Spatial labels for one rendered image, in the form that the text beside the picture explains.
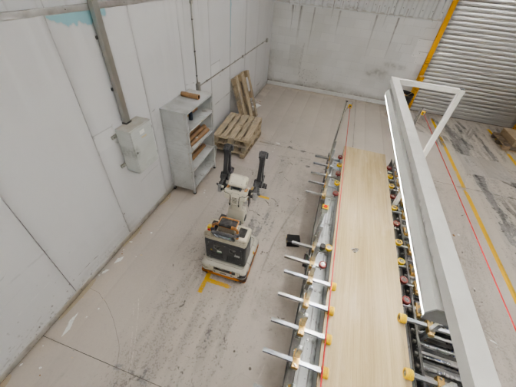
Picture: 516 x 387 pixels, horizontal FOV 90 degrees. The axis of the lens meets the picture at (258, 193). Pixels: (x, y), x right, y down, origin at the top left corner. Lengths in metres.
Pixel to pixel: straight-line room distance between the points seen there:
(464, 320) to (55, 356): 3.63
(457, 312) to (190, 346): 2.82
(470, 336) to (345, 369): 1.60
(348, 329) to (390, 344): 0.36
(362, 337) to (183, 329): 1.96
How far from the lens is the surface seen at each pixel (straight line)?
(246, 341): 3.42
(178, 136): 4.29
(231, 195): 3.08
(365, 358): 2.65
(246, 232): 3.17
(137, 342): 3.58
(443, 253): 1.25
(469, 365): 1.03
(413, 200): 1.57
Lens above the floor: 3.24
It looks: 42 degrees down
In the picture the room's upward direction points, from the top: 6 degrees clockwise
